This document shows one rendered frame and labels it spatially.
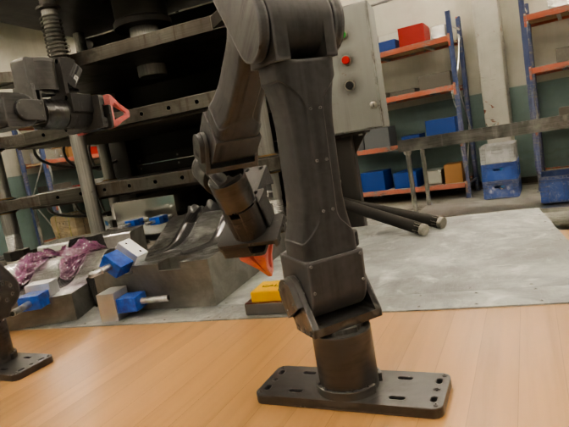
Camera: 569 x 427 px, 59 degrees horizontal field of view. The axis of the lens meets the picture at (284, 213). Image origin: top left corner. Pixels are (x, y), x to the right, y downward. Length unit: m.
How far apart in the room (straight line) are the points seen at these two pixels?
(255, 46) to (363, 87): 1.22
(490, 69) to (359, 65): 5.55
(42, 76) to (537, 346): 0.89
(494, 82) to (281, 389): 6.74
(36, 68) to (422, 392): 0.83
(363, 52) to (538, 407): 1.33
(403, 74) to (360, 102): 6.08
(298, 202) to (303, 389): 0.20
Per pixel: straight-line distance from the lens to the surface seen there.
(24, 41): 9.72
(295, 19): 0.49
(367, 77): 1.69
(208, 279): 0.94
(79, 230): 7.02
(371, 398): 0.54
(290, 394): 0.57
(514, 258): 0.99
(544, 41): 7.44
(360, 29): 1.71
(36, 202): 2.27
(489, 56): 7.20
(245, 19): 0.50
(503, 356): 0.63
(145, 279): 1.01
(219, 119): 0.67
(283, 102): 0.49
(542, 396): 0.55
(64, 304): 1.09
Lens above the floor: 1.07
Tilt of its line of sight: 8 degrees down
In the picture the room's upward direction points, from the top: 10 degrees counter-clockwise
